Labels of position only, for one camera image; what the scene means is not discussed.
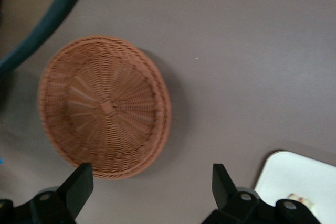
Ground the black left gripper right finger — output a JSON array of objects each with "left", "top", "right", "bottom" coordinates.
[{"left": 202, "top": 163, "right": 322, "bottom": 224}]

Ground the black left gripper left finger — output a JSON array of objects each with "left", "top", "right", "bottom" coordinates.
[{"left": 0, "top": 163, "right": 95, "bottom": 224}]

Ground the cream rectangular tray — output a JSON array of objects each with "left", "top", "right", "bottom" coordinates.
[{"left": 253, "top": 150, "right": 336, "bottom": 224}]

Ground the brown round wicker basket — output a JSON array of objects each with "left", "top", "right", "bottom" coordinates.
[{"left": 38, "top": 34, "right": 173, "bottom": 180}]

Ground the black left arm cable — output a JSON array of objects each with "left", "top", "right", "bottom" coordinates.
[{"left": 0, "top": 0, "right": 91, "bottom": 73}]

